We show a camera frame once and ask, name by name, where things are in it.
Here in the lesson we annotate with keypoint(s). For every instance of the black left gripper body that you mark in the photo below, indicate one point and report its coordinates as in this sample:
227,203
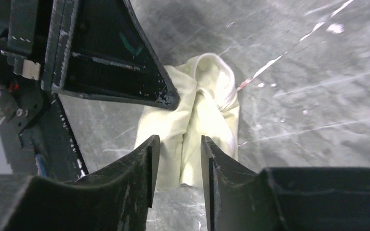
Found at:
25,40

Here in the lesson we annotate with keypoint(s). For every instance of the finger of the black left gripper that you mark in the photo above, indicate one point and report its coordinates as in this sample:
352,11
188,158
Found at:
97,50

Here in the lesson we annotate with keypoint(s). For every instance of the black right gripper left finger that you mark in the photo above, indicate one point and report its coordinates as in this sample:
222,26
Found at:
114,198

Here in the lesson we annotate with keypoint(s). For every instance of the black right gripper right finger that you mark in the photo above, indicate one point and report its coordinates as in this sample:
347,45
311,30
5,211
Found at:
282,198

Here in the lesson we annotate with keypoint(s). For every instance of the cream cloth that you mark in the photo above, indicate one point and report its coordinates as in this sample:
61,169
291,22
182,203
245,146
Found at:
208,106

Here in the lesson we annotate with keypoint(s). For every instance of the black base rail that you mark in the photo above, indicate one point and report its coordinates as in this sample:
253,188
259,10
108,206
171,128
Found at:
46,147

